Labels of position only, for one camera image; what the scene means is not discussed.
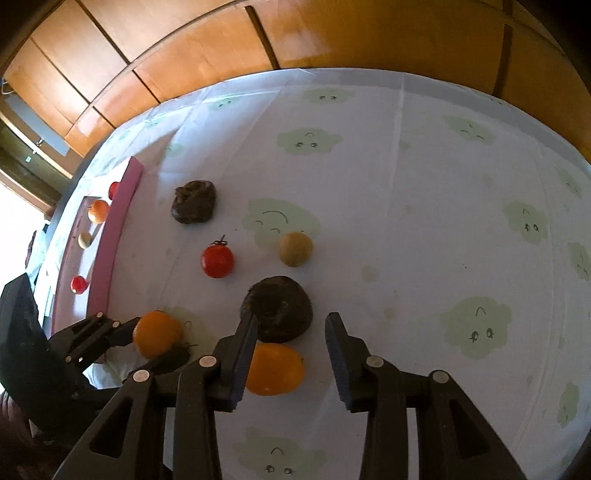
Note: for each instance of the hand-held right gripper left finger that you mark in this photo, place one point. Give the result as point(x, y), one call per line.
point(247, 364)

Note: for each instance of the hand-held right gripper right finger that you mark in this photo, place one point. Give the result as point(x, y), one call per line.
point(337, 364)

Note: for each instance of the wooden door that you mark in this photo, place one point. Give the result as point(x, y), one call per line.
point(23, 161)

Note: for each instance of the person's left hand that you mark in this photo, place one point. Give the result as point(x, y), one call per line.
point(11, 415)

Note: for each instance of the white tablecloth with green prints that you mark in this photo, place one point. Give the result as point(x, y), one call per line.
point(415, 207)

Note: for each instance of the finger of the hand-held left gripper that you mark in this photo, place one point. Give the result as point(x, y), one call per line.
point(92, 330)
point(168, 361)

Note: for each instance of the orange-yellow tomato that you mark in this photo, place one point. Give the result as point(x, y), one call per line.
point(274, 374)

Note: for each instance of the small yellow-green round fruit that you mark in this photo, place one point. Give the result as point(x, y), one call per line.
point(295, 249)
point(85, 239)

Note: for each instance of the pink-rimmed white cardboard box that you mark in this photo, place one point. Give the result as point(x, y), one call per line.
point(117, 203)

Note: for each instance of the wooden wardrobe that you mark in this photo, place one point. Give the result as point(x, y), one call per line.
point(323, 37)

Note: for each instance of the orange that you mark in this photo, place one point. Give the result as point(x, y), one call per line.
point(157, 333)
point(98, 211)

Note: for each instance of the red cherry tomato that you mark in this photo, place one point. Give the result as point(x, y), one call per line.
point(114, 188)
point(217, 261)
point(79, 284)

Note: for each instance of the dark brown wrinkled fruit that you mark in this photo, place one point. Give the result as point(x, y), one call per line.
point(194, 201)
point(279, 316)

